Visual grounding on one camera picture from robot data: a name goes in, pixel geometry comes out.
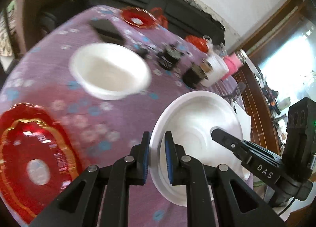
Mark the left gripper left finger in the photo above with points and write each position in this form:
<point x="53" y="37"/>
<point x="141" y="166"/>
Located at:
<point x="99" y="196"/>

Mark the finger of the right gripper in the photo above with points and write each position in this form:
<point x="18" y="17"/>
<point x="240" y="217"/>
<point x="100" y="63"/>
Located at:
<point x="237" y="146"/>

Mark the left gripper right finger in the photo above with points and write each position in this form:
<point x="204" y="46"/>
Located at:
<point x="215" y="196"/>

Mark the white bowl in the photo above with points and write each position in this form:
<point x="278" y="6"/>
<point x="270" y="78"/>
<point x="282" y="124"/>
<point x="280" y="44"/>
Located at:
<point x="108" y="71"/>
<point x="191" y="118"/>

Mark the large red gold-rimmed plate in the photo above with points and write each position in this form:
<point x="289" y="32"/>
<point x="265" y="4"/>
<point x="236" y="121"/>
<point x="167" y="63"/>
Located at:
<point x="38" y="160"/>

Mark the purple floral tablecloth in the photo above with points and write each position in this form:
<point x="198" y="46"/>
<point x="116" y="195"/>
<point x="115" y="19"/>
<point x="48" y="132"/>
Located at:
<point x="101" y="132"/>

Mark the white plastic jar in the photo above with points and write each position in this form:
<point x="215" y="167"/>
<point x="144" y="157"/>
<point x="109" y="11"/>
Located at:
<point x="215" y="69"/>

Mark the pink cloth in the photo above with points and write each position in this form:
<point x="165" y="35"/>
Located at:
<point x="233" y="62"/>

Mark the black motor with cork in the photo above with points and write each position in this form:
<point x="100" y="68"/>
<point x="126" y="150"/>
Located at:
<point x="196" y="73"/>

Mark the orange red bag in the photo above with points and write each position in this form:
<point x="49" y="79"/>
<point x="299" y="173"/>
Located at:
<point x="198" y="42"/>

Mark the black electric motor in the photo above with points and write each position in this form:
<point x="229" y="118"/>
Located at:
<point x="169" y="57"/>

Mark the red plastic bag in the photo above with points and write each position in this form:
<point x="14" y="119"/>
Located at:
<point x="157" y="12"/>

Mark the small red plate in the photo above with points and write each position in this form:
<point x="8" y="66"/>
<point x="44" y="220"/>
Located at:
<point x="138" y="17"/>

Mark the black leather sofa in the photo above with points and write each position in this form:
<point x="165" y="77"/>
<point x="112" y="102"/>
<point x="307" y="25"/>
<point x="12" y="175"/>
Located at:
<point x="183" y="18"/>

